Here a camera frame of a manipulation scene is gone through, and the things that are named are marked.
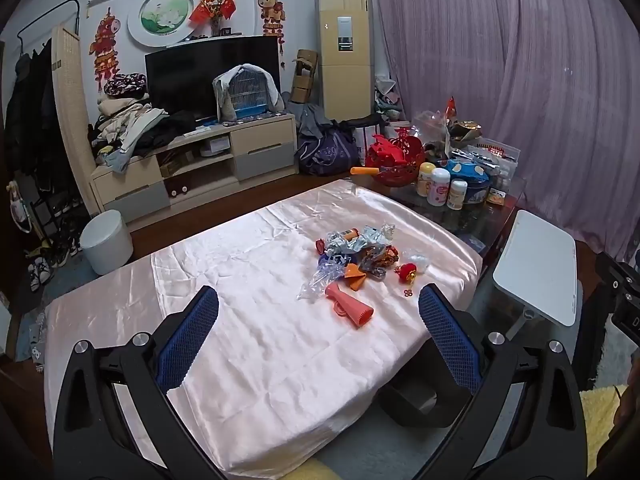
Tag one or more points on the purple duffel bag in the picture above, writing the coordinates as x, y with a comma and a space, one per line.
327, 155

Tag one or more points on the white round stool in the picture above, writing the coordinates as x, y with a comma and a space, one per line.
106, 242

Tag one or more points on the small white bottle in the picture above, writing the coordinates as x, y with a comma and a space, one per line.
457, 195

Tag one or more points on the crumpled silver foil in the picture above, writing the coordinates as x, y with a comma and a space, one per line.
357, 241

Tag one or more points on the beige standing air conditioner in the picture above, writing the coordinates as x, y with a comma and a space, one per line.
345, 60

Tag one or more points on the clear plastic wrapper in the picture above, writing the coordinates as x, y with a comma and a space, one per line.
320, 280

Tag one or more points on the blue round tin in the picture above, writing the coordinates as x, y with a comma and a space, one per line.
472, 180

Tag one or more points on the pile of clothes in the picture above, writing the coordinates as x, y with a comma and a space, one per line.
135, 125

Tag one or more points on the red fish hanging decoration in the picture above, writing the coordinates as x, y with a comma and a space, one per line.
106, 45

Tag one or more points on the beige wicker screen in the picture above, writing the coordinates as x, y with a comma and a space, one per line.
70, 110

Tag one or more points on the pink satin tablecloth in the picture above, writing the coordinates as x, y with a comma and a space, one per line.
250, 280

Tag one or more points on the red paper-cut basket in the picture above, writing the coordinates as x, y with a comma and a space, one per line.
395, 155

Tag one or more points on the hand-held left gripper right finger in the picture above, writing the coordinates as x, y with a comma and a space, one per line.
445, 330

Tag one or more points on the round green wall art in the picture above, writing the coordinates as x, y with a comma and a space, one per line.
160, 12

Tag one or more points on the orange paper piece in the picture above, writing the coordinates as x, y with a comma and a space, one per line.
356, 280

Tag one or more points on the blue covered birdcage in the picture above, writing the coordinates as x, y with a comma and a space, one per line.
247, 92

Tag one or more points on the colourful candy wrapper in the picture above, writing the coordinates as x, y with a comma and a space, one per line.
382, 260

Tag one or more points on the yellow lid bottle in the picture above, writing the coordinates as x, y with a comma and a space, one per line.
426, 180

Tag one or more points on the purple curtain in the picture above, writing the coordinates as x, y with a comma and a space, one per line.
500, 60

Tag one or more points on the heap of packets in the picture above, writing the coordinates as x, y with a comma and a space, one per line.
485, 155

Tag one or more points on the red gold hanging ornament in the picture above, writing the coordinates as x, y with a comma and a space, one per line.
271, 12

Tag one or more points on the crumpled clear plastic film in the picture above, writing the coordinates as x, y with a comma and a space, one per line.
417, 260

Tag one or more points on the orange ribbed cone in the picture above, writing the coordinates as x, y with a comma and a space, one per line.
350, 305

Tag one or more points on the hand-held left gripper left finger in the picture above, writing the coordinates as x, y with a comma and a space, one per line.
190, 340

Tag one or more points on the stacked cardboard boxes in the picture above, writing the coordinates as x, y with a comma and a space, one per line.
304, 77

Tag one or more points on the white pink jar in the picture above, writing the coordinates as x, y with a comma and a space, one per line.
438, 187

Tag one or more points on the white side table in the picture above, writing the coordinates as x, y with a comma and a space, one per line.
540, 265

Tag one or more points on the beige television stand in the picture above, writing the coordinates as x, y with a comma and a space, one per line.
260, 142

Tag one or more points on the black television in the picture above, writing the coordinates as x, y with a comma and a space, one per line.
185, 77

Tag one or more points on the vase with flowers and flags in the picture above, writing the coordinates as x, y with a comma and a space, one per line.
215, 7

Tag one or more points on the glass coffee table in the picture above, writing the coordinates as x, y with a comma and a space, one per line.
450, 220

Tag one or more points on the row of shoes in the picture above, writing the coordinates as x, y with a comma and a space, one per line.
45, 265

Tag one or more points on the red lantern ornament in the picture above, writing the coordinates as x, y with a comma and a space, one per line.
406, 271

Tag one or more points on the coat rack with dark coats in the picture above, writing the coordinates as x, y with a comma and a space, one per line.
30, 110

